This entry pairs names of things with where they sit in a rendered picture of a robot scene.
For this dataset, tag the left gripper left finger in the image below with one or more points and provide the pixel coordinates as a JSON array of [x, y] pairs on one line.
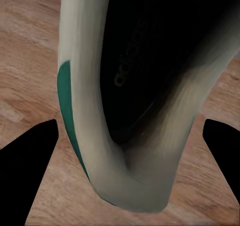
[[23, 163]]

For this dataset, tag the gym shoe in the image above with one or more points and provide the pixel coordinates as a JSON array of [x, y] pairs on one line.
[[131, 78]]

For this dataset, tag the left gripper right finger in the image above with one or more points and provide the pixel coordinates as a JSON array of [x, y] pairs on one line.
[[224, 144]]

